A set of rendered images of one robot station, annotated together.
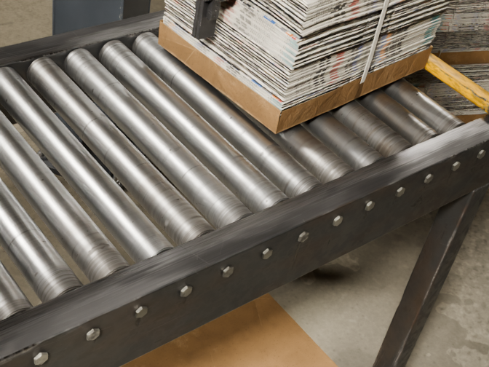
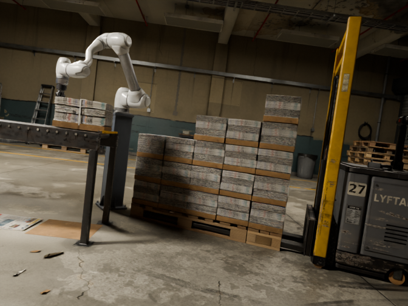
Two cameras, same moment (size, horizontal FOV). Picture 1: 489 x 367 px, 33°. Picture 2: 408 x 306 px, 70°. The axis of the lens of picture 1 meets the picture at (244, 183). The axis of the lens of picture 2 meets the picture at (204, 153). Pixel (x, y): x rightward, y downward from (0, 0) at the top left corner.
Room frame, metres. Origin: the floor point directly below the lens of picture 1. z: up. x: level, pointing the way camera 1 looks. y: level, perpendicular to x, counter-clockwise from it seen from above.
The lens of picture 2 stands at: (0.19, -2.36, 0.86)
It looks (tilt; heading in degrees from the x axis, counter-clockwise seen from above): 3 degrees down; 43
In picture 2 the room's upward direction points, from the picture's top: 7 degrees clockwise
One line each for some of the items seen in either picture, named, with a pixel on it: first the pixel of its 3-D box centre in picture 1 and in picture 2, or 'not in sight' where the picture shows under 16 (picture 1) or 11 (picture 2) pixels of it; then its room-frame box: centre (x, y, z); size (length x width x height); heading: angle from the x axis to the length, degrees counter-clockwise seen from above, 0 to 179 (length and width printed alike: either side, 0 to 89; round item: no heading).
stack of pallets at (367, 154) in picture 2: not in sight; (377, 167); (9.05, -0.38, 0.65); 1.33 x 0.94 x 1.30; 140
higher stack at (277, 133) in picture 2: not in sight; (274, 170); (2.55, -1.04, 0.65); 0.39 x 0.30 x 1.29; 26
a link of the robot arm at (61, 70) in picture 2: not in sight; (65, 67); (1.09, 0.09, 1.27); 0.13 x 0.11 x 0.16; 113
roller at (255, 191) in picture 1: (186, 124); not in sight; (1.01, 0.11, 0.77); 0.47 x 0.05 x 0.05; 46
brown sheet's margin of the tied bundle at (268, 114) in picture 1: (251, 62); (69, 124); (1.14, 0.03, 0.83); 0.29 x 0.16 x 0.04; 50
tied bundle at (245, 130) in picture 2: not in sight; (246, 133); (2.42, -0.76, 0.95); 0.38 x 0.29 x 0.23; 26
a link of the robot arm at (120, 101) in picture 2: not in sight; (123, 98); (1.83, 0.43, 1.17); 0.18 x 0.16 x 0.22; 112
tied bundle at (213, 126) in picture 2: not in sight; (215, 130); (2.29, -0.49, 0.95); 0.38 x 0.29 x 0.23; 27
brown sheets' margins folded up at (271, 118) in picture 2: not in sight; (274, 172); (2.55, -1.03, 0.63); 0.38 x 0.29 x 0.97; 26
